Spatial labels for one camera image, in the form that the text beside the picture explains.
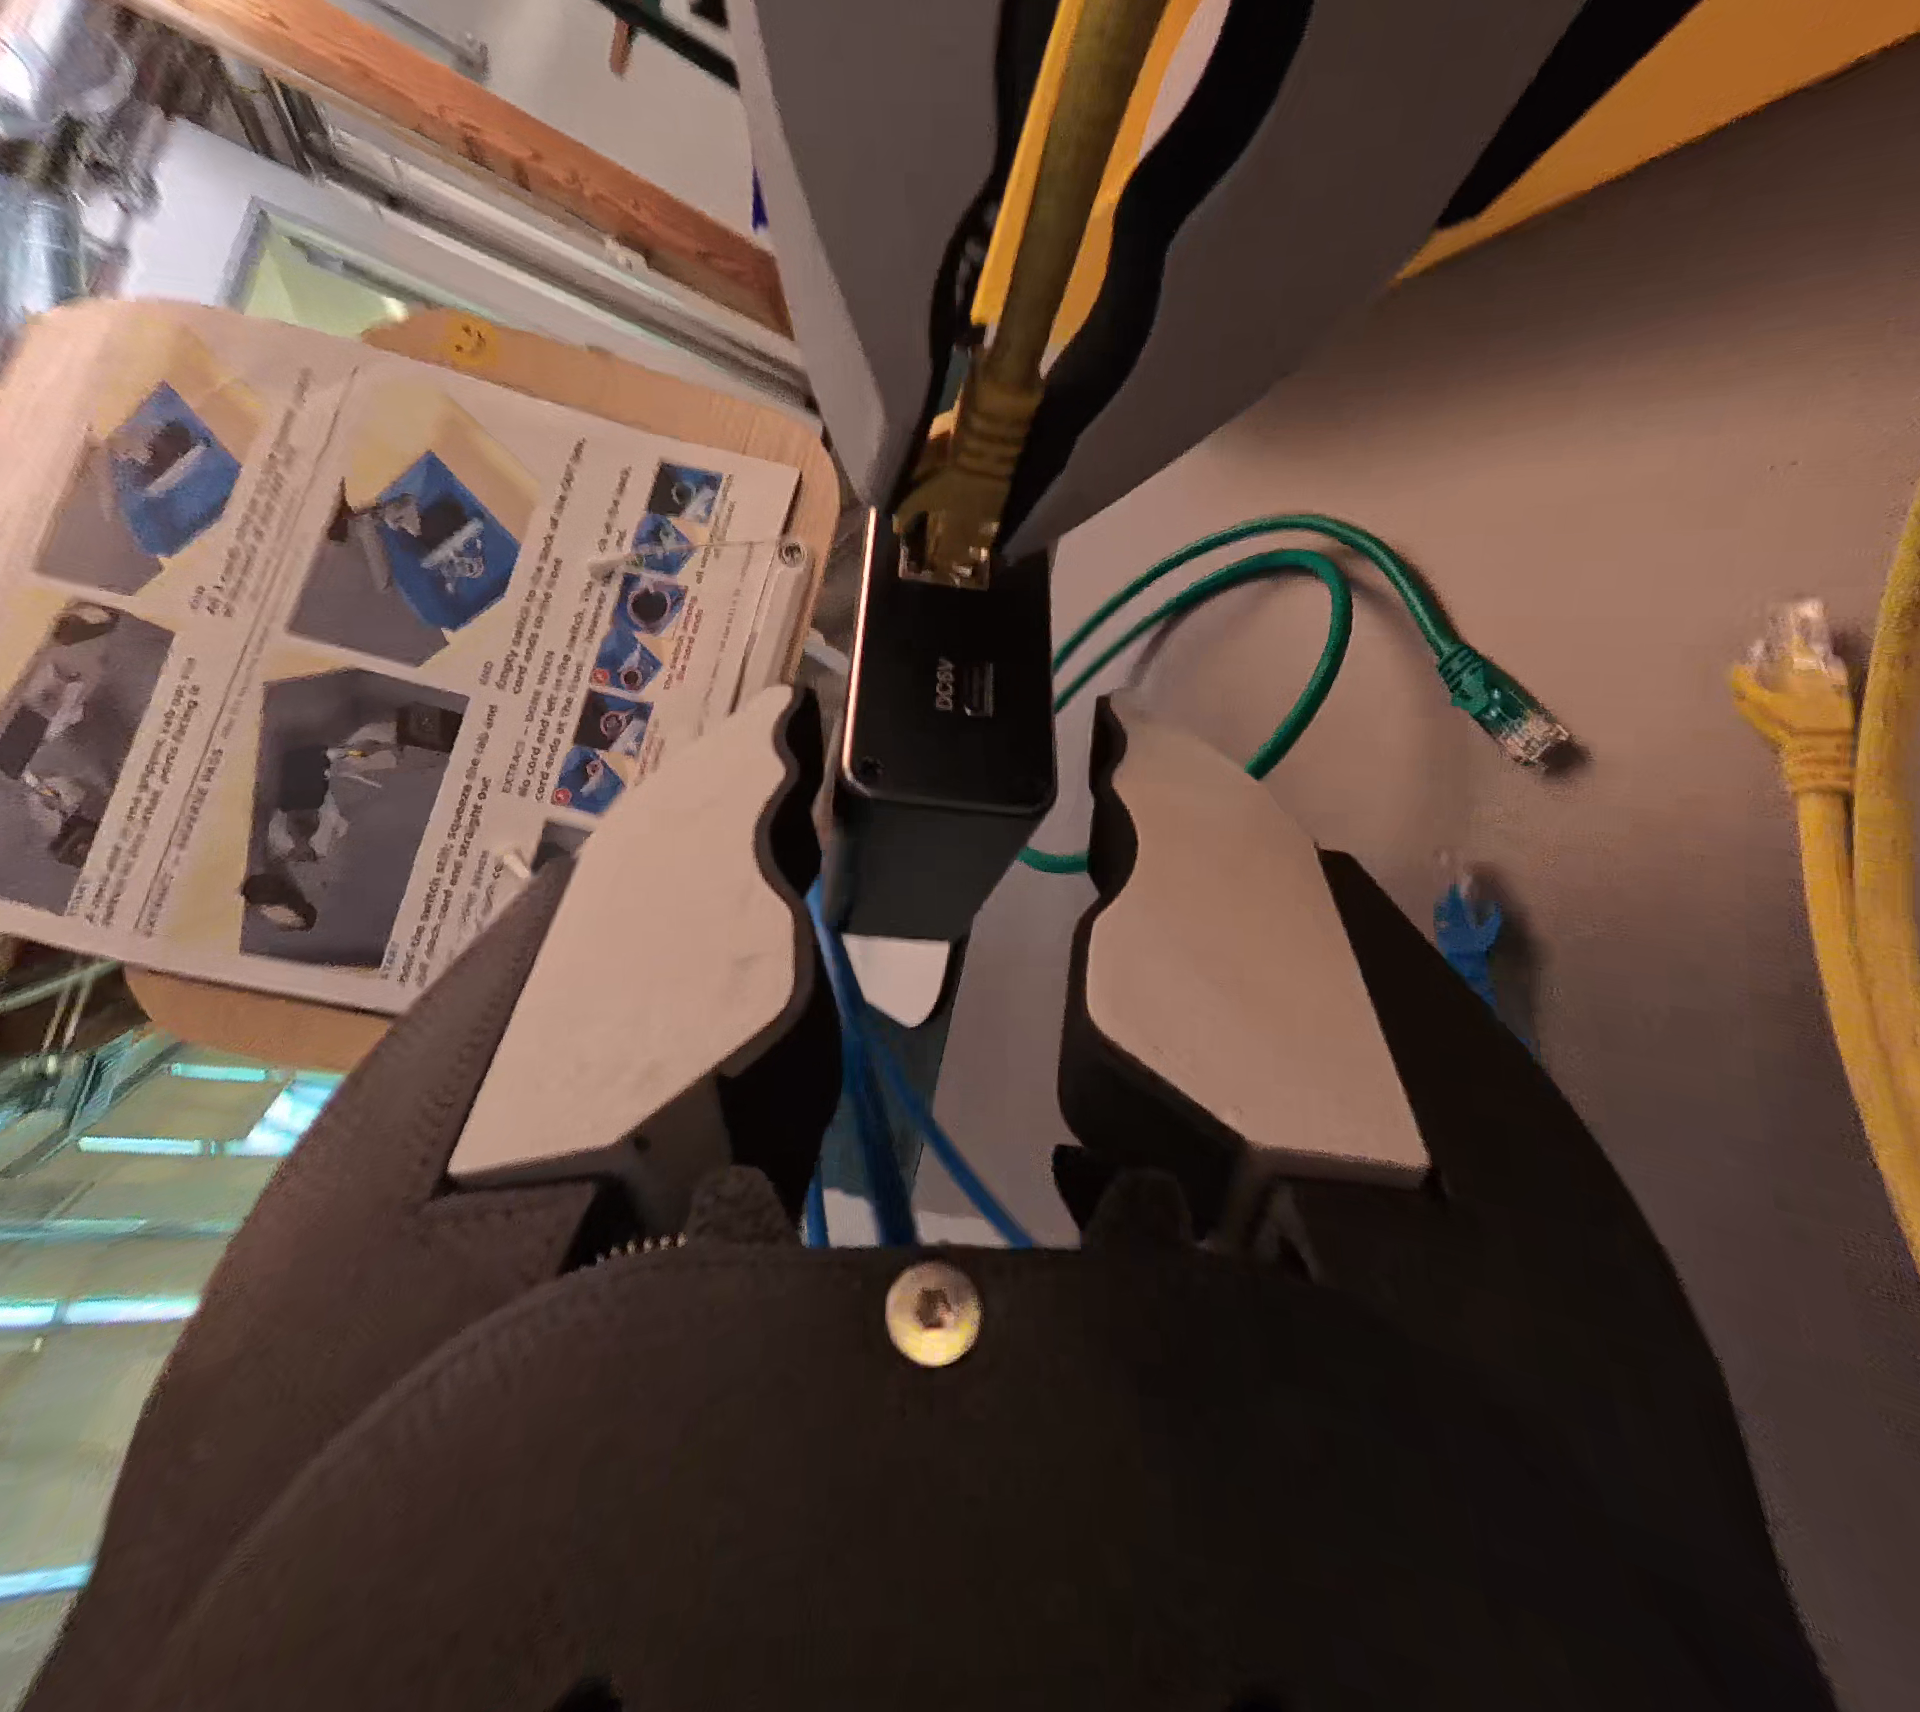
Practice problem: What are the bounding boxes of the yellow plastic bin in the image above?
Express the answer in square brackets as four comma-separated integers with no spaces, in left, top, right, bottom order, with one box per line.
[967,0,1920,336]

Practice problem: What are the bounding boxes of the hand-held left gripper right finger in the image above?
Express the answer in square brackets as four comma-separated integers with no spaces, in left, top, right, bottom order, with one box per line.
[1053,695,1435,1246]

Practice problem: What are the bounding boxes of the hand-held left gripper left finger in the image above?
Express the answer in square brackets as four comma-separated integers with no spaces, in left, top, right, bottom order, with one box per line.
[443,686,838,1221]

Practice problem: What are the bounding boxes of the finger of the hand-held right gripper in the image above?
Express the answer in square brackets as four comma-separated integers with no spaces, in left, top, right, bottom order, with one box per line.
[994,0,1735,557]
[717,0,1143,512]

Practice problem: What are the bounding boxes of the wooden post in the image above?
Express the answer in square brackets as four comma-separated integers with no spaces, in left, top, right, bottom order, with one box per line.
[0,0,797,340]

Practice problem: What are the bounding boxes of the green ethernet cable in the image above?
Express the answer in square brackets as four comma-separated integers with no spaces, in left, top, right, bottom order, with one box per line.
[1019,517,1576,877]

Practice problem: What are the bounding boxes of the black ethernet switch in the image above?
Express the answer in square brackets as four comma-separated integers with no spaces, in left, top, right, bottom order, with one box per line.
[823,509,1060,946]

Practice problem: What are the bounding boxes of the yellow ethernet cable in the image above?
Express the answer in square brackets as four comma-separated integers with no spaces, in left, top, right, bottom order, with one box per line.
[890,0,1920,1271]

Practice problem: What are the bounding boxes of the instruction poster board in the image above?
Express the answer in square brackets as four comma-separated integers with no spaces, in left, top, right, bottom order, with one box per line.
[0,294,842,1070]

